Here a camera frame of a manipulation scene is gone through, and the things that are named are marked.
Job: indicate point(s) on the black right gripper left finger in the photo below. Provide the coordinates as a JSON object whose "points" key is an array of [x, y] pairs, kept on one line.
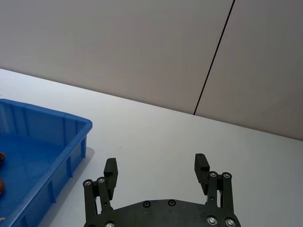
{"points": [[111, 172]]}

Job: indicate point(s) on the small dark brown item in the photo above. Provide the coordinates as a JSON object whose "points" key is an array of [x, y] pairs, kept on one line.
{"points": [[2, 156]]}

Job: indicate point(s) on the blue plastic bin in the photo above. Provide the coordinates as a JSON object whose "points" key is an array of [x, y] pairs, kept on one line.
{"points": [[42, 151]]}

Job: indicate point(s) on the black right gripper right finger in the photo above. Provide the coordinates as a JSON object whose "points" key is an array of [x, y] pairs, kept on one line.
{"points": [[201, 170]]}

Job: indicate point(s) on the rounded brown item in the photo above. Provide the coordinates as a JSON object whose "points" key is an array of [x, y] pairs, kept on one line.
{"points": [[1, 185]]}

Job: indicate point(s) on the small pale item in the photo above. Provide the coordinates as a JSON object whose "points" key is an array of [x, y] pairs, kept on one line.
{"points": [[2, 219]]}

